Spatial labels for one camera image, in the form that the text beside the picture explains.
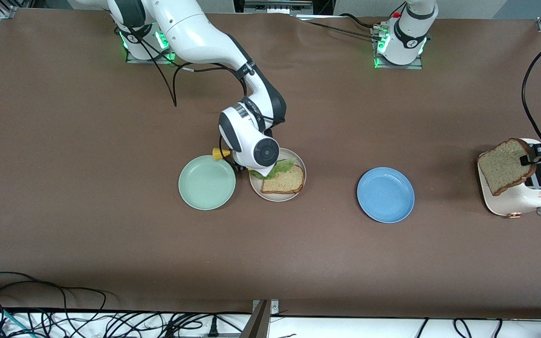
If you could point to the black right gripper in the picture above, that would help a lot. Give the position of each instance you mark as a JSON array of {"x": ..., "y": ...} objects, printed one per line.
[{"x": 239, "y": 168}]

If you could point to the yellow mustard squeeze bottle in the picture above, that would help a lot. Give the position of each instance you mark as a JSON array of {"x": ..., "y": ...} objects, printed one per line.
[{"x": 220, "y": 154}]

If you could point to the brown bread slice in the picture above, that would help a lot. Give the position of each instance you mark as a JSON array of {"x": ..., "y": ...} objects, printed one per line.
[
  {"x": 505, "y": 166},
  {"x": 285, "y": 182}
]

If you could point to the green lettuce leaf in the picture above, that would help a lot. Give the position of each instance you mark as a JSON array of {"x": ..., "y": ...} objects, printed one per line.
[{"x": 283, "y": 166}]

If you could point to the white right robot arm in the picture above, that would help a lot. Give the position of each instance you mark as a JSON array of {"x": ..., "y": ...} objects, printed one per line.
[{"x": 195, "y": 33}]

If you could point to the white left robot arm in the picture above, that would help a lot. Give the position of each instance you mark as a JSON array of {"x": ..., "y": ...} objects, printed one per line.
[{"x": 409, "y": 28}]

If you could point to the mint green plate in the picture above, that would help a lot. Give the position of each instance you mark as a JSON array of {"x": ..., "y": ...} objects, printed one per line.
[{"x": 207, "y": 183}]

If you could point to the beige plate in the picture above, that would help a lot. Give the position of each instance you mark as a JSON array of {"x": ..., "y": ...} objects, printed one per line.
[{"x": 275, "y": 197}]

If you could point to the blue plate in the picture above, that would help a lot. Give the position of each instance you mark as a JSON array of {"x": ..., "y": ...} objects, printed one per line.
[{"x": 385, "y": 195}]

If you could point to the white two-slot toaster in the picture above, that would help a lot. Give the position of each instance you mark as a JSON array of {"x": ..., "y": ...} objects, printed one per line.
[{"x": 533, "y": 197}]

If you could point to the black power plug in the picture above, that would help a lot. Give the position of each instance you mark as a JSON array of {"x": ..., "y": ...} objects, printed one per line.
[{"x": 212, "y": 327}]

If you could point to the black equipment box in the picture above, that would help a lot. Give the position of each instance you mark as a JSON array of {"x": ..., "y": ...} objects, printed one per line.
[{"x": 282, "y": 5}]

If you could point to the aluminium profile post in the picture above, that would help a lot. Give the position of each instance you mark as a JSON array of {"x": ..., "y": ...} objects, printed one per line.
[{"x": 258, "y": 324}]

